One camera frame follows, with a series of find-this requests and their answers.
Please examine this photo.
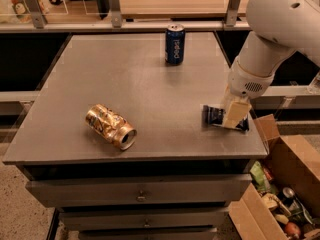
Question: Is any dark blue rxbar wrapper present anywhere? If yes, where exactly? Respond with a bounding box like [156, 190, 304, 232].
[202, 105, 249, 132]

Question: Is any silver can in box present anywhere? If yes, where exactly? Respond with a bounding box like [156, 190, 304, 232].
[282, 187, 295, 204]

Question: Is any orange printed bag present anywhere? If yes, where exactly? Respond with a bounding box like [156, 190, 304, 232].
[0, 0, 48, 24]

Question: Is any right metal railing bracket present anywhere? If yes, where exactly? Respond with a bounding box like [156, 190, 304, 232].
[224, 0, 241, 27]

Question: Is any middle metal railing bracket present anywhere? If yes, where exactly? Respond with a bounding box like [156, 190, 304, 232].
[108, 0, 123, 28]

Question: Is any grey drawer cabinet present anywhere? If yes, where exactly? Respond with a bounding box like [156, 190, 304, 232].
[4, 32, 266, 240]

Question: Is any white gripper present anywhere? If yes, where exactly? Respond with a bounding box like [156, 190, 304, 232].
[221, 59, 273, 129]

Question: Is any metal railing bracket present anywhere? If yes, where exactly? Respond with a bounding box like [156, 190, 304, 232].
[224, 0, 241, 27]
[108, 0, 123, 28]
[25, 0, 47, 29]

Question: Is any wooden desk top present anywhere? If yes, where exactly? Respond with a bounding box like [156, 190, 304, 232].
[120, 0, 229, 20]

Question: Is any crushed orange gold can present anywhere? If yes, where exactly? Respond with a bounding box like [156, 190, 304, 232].
[85, 104, 137, 150]

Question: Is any top grey drawer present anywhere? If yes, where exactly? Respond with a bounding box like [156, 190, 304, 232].
[26, 174, 251, 208]

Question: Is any green snack packet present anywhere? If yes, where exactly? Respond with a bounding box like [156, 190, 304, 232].
[250, 161, 271, 193]

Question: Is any blue pepsi can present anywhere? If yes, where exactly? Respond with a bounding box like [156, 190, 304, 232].
[165, 24, 185, 65]

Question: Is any middle grey drawer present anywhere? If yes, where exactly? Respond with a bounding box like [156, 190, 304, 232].
[59, 207, 228, 231]

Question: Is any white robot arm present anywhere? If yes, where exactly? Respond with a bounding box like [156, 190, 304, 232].
[221, 0, 320, 129]

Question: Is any grey drawer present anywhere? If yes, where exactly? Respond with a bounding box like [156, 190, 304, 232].
[59, 207, 228, 231]
[26, 174, 251, 208]

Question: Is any cardboard box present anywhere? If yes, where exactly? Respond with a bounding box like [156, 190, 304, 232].
[229, 115, 320, 240]

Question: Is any left metal railing bracket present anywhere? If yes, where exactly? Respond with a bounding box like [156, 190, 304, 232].
[25, 0, 47, 29]

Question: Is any red apple in box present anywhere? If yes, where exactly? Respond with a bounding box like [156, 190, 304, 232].
[284, 222, 301, 240]

